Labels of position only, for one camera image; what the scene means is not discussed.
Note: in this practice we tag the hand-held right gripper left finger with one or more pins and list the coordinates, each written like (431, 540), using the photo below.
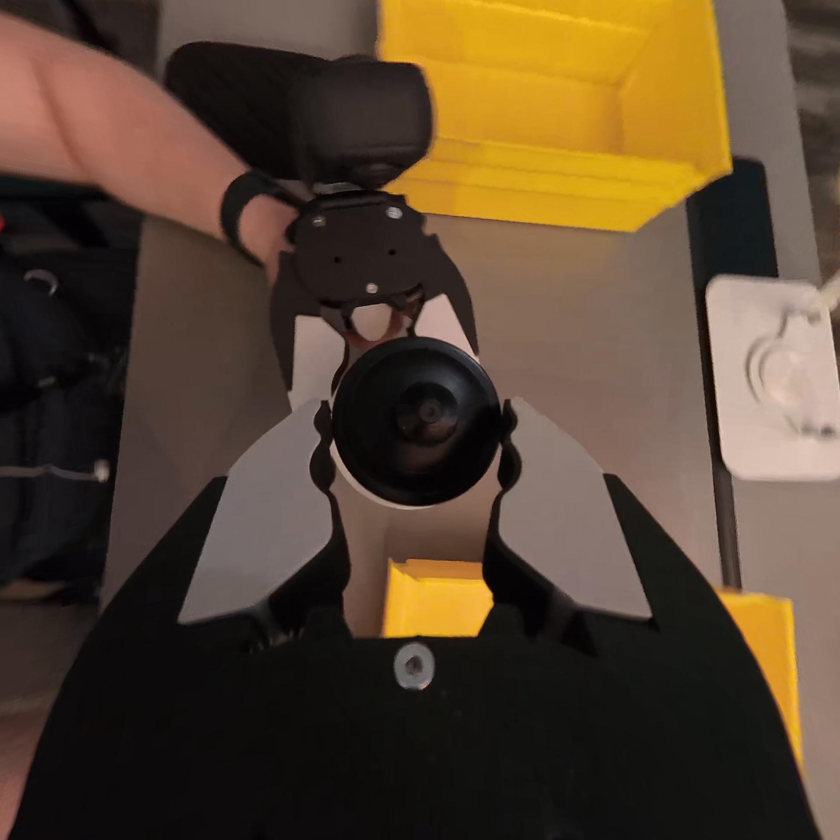
(262, 525)

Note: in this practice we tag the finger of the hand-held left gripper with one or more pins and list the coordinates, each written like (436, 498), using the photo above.
(443, 325)
(312, 358)

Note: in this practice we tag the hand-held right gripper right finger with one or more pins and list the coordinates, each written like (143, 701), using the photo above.
(577, 531)

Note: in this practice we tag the black bottle lid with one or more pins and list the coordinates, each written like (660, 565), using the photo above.
(374, 426)

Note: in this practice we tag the white plastic bottle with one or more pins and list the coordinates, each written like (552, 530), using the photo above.
(346, 476)

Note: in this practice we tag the yellow plastic bin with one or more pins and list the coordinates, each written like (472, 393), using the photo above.
(433, 597)
(558, 131)

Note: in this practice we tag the person's left forearm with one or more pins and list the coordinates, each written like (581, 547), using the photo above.
(118, 131)

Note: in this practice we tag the person's left hand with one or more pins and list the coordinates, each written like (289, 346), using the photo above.
(266, 229)

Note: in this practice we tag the white stand base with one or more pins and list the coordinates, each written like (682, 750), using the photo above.
(735, 394)

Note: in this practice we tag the black backpack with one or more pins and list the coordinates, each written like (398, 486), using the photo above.
(59, 394)

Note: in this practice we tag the metal stand bracket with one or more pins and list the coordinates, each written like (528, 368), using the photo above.
(787, 328)

